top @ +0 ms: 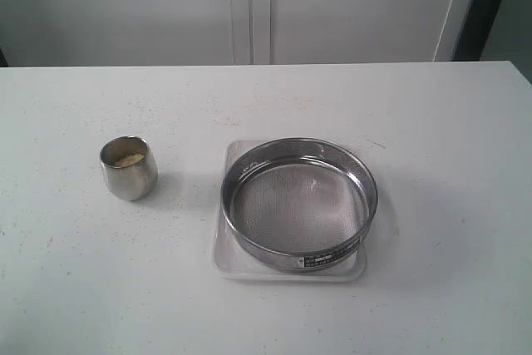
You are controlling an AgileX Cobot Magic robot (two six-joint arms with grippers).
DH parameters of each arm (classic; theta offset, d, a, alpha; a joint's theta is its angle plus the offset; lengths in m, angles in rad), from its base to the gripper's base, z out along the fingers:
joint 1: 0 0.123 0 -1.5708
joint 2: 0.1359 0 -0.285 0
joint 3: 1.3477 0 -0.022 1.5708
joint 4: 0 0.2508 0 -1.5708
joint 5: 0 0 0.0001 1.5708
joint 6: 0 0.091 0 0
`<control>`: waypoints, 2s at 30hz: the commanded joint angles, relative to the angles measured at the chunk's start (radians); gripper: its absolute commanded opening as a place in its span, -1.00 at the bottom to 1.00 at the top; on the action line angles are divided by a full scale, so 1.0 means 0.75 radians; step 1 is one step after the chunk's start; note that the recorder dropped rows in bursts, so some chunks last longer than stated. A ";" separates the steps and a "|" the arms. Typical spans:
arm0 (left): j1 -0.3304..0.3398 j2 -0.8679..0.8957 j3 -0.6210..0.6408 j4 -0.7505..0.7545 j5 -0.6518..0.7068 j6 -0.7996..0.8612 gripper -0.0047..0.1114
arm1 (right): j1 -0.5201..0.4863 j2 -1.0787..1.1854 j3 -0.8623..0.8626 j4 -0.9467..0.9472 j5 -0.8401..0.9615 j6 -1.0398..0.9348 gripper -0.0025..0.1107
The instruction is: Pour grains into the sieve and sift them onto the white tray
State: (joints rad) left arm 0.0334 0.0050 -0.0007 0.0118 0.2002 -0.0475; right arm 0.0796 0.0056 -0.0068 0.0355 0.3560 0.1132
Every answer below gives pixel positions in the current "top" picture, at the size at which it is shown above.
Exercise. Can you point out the yellow grain mixture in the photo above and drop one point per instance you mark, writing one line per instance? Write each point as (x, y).
(129, 160)

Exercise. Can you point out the stainless steel cup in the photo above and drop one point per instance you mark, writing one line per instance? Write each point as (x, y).
(135, 181)

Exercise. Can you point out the round steel mesh sieve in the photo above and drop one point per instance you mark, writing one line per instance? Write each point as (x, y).
(299, 222)

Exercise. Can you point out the white square plastic tray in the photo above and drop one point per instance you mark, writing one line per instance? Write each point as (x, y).
(232, 263)

